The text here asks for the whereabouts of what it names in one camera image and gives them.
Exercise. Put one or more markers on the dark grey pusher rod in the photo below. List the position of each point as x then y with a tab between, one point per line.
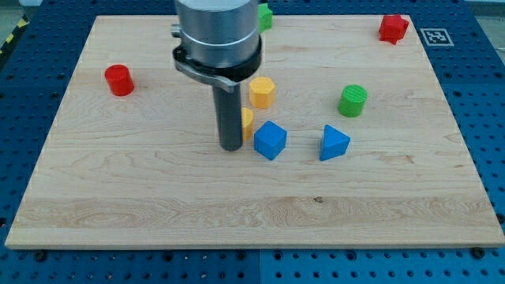
228	117

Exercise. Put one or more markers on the yellow heart block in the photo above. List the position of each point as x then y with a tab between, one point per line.
247	117

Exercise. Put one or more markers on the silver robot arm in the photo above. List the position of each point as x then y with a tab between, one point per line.
220	47

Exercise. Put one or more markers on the yellow hexagon block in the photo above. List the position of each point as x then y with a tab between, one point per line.
262	92

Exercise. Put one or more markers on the blue cube block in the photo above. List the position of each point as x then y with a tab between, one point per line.
270	140

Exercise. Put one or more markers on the green star block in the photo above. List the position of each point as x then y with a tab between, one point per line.
265	17

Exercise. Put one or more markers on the red cylinder block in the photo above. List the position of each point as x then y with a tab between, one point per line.
119	80

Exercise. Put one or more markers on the blue triangle block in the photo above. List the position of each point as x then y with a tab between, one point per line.
333	143

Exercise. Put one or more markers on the green cylinder block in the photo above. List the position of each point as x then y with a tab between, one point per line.
352	102

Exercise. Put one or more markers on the wooden board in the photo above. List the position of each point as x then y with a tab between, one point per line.
146	171

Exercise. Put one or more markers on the red star block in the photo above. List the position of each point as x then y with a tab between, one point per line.
393	28

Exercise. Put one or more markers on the white fiducial marker tag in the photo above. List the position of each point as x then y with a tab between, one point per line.
436	37

